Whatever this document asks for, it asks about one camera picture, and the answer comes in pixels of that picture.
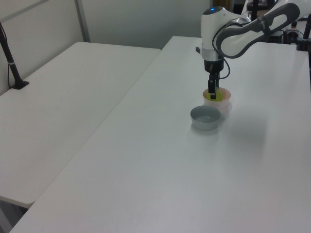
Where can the grey bowl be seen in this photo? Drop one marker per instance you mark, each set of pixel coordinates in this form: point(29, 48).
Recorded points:
point(205, 120)

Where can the green pear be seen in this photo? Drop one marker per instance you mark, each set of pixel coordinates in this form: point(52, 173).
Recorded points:
point(220, 96)

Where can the pink bowl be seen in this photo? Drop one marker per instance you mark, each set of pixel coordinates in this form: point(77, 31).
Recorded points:
point(225, 100)

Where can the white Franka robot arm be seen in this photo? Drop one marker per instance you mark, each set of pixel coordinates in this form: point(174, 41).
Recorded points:
point(238, 34)

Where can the white side table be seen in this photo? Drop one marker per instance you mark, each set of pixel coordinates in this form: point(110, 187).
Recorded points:
point(60, 102)

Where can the black pole with clamp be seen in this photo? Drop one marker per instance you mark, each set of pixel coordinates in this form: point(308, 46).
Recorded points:
point(305, 34)

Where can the black monitor stand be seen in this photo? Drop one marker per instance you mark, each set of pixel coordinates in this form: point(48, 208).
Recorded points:
point(254, 9)

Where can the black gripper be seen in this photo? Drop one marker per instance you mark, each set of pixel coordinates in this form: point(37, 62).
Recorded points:
point(213, 65)

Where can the black pole with flat base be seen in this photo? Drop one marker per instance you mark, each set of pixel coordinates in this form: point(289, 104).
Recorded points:
point(12, 69)

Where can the grey partition post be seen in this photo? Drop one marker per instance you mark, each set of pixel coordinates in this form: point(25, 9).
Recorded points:
point(82, 21)

